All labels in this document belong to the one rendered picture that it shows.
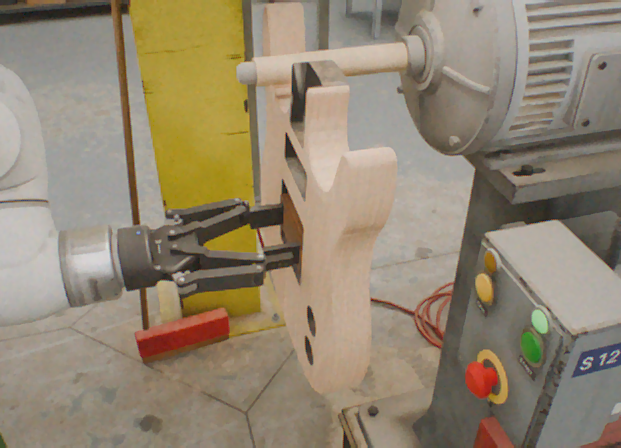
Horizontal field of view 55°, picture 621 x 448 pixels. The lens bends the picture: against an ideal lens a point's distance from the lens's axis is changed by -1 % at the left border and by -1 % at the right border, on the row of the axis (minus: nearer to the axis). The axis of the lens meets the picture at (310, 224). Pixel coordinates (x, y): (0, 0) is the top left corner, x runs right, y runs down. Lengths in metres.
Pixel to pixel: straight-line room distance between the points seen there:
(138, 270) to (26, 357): 1.54
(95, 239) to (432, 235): 1.99
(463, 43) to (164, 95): 1.08
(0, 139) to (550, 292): 0.56
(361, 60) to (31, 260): 0.42
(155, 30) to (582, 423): 1.27
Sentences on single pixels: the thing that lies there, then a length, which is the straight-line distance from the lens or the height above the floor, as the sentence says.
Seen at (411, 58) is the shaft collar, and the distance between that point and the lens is 0.73.
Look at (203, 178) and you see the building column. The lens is 1.77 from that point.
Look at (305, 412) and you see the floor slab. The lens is 1.88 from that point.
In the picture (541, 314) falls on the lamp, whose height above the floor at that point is 1.11.
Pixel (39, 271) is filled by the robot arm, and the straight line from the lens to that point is 0.70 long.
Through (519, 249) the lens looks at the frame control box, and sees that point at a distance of 0.66.
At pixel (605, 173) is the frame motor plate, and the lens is 0.85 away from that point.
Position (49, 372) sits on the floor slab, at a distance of 2.14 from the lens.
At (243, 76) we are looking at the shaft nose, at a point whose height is 1.25.
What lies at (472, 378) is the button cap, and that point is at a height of 0.98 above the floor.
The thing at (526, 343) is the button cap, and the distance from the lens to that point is 0.63.
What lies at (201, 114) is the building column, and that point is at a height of 0.80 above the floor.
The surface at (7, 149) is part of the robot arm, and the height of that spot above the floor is 1.21.
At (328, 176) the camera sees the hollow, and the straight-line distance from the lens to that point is 0.61.
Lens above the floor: 1.51
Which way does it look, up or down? 36 degrees down
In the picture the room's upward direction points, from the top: straight up
